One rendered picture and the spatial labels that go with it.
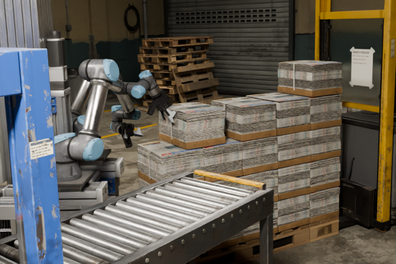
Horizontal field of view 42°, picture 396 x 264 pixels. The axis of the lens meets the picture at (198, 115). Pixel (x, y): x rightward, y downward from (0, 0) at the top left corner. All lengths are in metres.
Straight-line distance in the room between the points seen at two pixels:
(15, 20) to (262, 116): 1.62
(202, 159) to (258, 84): 7.87
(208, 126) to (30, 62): 2.11
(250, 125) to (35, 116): 2.28
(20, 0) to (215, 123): 1.34
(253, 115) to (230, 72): 7.99
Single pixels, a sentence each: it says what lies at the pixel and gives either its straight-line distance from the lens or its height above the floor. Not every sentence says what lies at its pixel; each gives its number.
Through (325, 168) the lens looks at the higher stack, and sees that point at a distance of 3.89.
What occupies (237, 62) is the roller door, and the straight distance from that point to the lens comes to 11.24.
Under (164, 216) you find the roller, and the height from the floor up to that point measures 0.79.
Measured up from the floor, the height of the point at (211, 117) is 1.01.
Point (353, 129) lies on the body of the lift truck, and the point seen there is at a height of 0.70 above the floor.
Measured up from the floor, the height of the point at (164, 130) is 0.91.
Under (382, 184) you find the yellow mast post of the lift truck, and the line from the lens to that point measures 4.09.
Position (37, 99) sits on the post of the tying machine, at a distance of 1.26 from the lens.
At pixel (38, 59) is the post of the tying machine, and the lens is 1.26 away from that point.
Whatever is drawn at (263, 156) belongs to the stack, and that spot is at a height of 0.71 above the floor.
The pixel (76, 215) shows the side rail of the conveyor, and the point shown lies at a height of 0.80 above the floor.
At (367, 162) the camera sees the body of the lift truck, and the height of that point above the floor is 0.46.
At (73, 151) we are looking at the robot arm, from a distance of 2.68.
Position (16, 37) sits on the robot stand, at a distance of 2.94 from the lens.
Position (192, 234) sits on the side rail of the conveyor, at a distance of 2.09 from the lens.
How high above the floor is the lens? 1.60
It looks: 10 degrees down
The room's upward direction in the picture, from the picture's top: 2 degrees counter-clockwise
